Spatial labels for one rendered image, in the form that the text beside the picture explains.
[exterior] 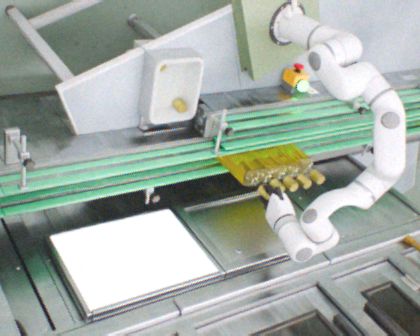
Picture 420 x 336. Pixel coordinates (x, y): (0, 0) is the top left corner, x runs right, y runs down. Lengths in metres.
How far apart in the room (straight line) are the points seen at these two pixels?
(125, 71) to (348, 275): 0.96
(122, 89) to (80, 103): 0.14
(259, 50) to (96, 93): 0.57
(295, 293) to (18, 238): 0.84
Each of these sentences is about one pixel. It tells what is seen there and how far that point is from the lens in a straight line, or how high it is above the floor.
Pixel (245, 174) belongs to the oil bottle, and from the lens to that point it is 1.94.
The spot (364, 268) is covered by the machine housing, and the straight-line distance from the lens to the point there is 2.03.
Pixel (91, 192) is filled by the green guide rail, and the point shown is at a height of 0.94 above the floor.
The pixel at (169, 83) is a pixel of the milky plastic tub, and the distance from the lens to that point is 1.97.
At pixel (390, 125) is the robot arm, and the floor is 1.39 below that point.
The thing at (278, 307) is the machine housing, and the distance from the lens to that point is 1.78.
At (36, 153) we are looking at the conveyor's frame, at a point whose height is 0.82.
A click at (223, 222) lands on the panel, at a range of 1.95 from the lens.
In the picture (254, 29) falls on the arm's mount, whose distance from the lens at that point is 2.00.
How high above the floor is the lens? 2.28
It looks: 42 degrees down
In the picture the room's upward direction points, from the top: 136 degrees clockwise
